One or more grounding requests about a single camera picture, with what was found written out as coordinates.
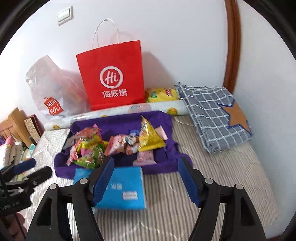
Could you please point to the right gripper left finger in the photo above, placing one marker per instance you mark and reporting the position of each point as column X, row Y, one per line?
column 51, row 221

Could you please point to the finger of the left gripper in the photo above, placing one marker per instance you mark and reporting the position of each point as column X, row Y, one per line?
column 36, row 178
column 12, row 170

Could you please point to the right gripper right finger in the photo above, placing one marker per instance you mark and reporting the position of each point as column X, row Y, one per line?
column 241, row 221

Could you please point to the pink yellow chip bag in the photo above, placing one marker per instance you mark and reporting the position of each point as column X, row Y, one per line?
column 88, row 133

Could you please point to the green snack bag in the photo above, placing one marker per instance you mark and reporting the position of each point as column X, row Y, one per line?
column 90, row 153

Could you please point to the blue tissue pack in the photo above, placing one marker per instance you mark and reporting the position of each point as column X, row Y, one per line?
column 124, row 191

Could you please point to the red white lychee snack bag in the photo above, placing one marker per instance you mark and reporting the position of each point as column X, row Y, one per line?
column 117, row 144

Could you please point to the yellow snack bag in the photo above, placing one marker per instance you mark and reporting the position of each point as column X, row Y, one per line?
column 149, row 139

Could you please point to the small blue snack packet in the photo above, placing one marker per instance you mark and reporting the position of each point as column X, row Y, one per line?
column 134, row 133

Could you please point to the person's left hand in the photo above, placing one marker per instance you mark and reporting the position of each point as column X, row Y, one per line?
column 17, row 232

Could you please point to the wooden bedside furniture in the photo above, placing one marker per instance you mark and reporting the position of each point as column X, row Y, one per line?
column 14, row 126

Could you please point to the white Miniso plastic bag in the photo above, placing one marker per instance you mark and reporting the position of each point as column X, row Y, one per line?
column 53, row 91

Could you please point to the purple towel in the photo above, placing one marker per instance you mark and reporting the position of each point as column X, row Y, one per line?
column 166, row 158

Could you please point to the grey plaid fabric bag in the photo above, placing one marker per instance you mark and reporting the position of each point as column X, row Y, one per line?
column 219, row 120

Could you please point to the small pink snack packet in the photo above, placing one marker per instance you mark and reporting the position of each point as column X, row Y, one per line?
column 144, row 158

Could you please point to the pink wafer packet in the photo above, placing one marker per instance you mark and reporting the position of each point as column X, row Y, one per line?
column 161, row 132

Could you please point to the red Haidilao paper bag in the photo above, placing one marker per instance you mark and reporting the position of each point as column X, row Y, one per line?
column 113, row 75

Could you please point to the white fruit-print roll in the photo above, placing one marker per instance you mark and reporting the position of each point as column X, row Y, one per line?
column 176, row 107

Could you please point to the yellow lemon tea pack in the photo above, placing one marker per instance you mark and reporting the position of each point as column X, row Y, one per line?
column 161, row 94

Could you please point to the white wall switch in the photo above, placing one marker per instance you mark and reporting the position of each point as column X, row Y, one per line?
column 65, row 16

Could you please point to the wooden door frame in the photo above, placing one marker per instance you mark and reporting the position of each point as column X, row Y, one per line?
column 234, row 44

